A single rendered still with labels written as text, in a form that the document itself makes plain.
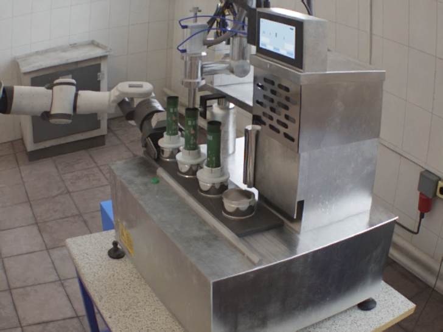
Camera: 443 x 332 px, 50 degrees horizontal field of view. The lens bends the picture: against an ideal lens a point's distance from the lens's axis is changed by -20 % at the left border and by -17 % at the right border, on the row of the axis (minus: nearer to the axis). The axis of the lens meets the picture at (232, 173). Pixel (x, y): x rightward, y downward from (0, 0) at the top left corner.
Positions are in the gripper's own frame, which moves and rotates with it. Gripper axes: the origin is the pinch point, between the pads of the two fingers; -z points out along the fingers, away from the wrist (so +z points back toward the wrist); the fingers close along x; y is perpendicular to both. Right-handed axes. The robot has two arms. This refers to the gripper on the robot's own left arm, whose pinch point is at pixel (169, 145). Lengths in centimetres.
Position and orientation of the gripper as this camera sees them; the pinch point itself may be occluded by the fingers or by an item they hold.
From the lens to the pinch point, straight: 145.5
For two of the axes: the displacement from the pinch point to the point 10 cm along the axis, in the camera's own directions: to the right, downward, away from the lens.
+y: 1.6, -7.8, -6.0
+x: -8.7, 1.8, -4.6
